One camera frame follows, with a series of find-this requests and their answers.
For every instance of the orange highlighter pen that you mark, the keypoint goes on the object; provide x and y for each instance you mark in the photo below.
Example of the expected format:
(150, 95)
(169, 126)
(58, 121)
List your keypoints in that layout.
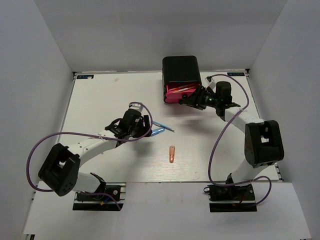
(186, 86)

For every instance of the blue table sticker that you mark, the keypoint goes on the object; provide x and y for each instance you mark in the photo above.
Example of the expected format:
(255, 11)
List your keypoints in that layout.
(85, 76)
(236, 74)

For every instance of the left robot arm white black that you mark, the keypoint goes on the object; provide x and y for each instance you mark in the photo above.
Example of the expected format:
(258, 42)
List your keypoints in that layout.
(61, 169)

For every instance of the black drawer cabinet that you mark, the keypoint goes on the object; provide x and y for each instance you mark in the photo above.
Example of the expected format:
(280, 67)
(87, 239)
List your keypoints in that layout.
(179, 70)

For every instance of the yellow highlighter pen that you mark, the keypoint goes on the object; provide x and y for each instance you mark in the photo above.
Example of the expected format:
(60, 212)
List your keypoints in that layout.
(184, 89)

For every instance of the light blue clip pen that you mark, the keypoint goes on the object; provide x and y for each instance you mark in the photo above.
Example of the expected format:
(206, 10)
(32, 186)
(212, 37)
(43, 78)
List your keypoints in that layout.
(163, 126)

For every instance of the right blue table sticker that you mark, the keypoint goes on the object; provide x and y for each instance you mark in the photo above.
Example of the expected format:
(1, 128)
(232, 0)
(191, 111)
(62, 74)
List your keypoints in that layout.
(236, 74)

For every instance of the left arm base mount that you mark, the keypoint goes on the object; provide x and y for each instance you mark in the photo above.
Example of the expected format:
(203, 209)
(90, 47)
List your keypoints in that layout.
(111, 199)

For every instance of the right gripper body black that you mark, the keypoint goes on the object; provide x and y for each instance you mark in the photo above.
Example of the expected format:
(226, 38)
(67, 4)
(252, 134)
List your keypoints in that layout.
(210, 100)

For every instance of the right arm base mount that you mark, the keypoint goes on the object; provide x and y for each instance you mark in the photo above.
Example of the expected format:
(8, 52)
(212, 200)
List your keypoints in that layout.
(233, 199)

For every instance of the left blue table sticker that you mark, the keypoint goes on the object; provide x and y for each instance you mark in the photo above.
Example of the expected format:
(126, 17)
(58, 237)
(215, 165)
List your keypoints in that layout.
(85, 76)

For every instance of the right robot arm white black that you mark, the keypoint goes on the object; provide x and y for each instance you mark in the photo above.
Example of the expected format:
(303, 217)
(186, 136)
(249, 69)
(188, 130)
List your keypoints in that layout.
(263, 144)

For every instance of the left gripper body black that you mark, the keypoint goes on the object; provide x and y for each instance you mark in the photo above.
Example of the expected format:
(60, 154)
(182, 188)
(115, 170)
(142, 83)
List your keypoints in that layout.
(140, 130)

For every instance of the pink drawer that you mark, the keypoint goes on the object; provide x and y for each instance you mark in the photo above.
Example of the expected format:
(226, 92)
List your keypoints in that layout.
(174, 95)
(172, 100)
(188, 92)

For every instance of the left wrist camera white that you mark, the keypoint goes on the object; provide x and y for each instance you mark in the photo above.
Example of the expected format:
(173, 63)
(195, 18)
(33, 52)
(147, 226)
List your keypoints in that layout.
(137, 106)

